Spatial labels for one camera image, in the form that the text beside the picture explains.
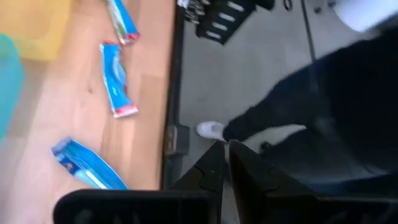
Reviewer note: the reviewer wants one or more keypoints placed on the black slotted metal bracket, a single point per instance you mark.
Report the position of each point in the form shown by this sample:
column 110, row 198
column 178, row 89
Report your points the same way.
column 217, row 18

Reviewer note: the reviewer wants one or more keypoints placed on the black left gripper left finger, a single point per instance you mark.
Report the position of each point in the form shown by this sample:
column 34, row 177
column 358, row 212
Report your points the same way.
column 140, row 208

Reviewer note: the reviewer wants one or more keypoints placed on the person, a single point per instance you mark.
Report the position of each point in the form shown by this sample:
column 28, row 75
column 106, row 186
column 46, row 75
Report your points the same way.
column 342, row 109

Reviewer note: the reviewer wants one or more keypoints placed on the white rounded object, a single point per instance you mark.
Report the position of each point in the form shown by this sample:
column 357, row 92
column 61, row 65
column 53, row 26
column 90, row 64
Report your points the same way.
column 363, row 12

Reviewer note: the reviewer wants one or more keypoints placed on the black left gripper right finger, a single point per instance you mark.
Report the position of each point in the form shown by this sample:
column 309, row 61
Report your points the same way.
column 280, row 208

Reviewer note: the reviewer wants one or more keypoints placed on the blue granola bar barcode side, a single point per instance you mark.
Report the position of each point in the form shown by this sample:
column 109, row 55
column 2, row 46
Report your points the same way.
column 90, row 168

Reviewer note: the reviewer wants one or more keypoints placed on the silver aluminium bracket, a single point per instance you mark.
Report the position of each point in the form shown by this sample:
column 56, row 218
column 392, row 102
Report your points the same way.
column 194, row 12

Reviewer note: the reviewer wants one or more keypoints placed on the teal plastic bin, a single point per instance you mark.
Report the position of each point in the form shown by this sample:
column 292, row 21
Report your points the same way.
column 9, row 81

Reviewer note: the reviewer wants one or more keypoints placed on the blue red-striped granola bar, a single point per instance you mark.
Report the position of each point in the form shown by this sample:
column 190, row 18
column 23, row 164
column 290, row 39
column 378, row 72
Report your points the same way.
column 115, row 77
column 124, row 21

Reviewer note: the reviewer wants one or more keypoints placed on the yellow plastic bin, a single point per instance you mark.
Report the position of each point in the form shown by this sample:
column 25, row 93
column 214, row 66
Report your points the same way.
column 31, row 28

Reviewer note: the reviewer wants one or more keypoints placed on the grey table-edge camera box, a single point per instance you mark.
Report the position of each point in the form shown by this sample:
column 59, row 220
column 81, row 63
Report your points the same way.
column 177, row 140

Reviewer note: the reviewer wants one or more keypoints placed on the black aluminium table frame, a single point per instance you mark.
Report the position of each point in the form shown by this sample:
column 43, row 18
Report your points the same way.
column 172, row 77

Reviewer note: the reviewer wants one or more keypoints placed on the person's white shoe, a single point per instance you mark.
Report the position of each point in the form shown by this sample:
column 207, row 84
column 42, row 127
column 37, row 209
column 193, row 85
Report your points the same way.
column 210, row 130

